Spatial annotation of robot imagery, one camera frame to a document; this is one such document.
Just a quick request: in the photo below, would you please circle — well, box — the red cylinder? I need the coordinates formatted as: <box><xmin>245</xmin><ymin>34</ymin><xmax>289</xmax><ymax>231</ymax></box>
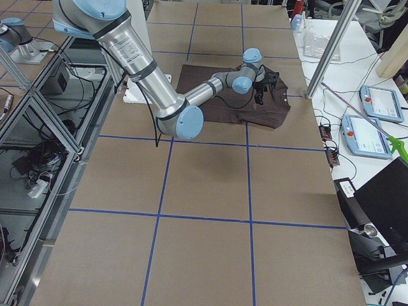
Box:
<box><xmin>293</xmin><ymin>0</ymin><xmax>304</xmax><ymax>16</ymax></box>

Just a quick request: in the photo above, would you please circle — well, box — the far teach pendant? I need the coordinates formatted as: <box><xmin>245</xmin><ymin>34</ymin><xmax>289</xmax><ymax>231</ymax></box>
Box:
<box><xmin>360</xmin><ymin>85</ymin><xmax>404</xmax><ymax>123</ymax></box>

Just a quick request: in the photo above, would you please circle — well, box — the black monitor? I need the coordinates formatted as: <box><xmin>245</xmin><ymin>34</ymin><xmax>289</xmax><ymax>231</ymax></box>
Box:
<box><xmin>354</xmin><ymin>157</ymin><xmax>407</xmax><ymax>254</ymax></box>

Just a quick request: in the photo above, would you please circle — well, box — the clear plastic bag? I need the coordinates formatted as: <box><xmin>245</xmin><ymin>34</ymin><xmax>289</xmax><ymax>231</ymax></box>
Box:
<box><xmin>303</xmin><ymin>32</ymin><xmax>331</xmax><ymax>59</ymax></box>

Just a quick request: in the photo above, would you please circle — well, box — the reacher grabber tool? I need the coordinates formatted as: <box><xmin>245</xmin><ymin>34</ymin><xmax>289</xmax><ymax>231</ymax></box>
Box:
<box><xmin>321</xmin><ymin>82</ymin><xmax>408</xmax><ymax>162</ymax></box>

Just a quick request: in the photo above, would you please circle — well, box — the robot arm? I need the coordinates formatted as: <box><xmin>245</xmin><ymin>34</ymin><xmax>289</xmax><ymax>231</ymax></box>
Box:
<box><xmin>1</xmin><ymin>17</ymin><xmax>33</xmax><ymax>53</ymax></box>
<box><xmin>53</xmin><ymin>1</ymin><xmax>290</xmax><ymax>140</ymax></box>

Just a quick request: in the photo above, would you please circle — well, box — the near teach pendant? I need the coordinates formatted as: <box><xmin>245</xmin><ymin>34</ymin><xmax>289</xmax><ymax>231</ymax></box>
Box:
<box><xmin>341</xmin><ymin>115</ymin><xmax>392</xmax><ymax>159</ymax></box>

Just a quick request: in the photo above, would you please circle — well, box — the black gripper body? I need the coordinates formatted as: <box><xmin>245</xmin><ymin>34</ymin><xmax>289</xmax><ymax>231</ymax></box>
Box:
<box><xmin>254</xmin><ymin>71</ymin><xmax>280</xmax><ymax>93</ymax></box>

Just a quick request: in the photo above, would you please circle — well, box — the steel cup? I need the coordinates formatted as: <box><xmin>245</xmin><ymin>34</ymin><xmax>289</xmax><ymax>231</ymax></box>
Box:
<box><xmin>357</xmin><ymin>223</ymin><xmax>378</xmax><ymax>238</ymax></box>

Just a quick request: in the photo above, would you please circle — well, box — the aluminium frame post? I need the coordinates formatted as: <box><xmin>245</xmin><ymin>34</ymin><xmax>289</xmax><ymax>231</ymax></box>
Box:
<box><xmin>305</xmin><ymin>0</ymin><xmax>362</xmax><ymax>99</ymax></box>

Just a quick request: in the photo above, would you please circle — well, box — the dark brown t-shirt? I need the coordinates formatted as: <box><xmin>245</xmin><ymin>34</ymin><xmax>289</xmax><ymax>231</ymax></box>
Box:
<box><xmin>177</xmin><ymin>64</ymin><xmax>291</xmax><ymax>129</ymax></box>

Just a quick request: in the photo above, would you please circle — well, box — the white power strip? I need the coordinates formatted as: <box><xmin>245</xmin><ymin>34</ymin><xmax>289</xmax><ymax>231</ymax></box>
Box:
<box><xmin>27</xmin><ymin>178</ymin><xmax>49</xmax><ymax>199</ymax></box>

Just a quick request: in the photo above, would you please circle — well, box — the white metal base plate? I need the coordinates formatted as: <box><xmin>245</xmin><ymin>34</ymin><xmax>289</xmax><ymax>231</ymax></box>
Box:
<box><xmin>122</xmin><ymin>73</ymin><xmax>173</xmax><ymax>105</ymax></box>

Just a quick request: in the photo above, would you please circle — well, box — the teach pendant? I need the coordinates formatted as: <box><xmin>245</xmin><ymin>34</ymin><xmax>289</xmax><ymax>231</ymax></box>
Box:
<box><xmin>360</xmin><ymin>85</ymin><xmax>404</xmax><ymax>123</ymax></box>
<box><xmin>341</xmin><ymin>115</ymin><xmax>392</xmax><ymax>159</ymax></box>

